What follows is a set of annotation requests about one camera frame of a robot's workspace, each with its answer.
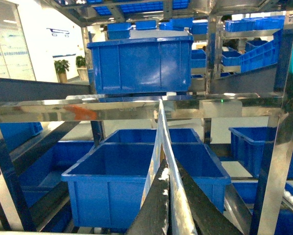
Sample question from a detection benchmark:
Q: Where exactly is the open blue crate below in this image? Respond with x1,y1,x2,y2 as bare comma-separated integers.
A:
61,128,231,230

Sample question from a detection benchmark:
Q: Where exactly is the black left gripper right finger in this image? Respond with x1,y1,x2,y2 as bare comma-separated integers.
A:
177,162,241,235

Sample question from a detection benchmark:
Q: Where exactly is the steel shelf front rail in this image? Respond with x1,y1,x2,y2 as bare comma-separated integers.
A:
0,94,282,123

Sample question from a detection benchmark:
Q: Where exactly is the flower gift bag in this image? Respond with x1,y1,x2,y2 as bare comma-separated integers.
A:
140,100,197,235

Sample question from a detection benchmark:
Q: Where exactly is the potted green plant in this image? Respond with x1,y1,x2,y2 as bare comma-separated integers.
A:
54,59,70,83

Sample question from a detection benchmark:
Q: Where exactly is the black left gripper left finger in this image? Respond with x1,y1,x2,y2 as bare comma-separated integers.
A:
126,160,170,235

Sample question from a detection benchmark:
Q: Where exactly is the blue crate on upper shelf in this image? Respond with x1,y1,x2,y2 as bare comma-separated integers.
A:
87,36,193,94

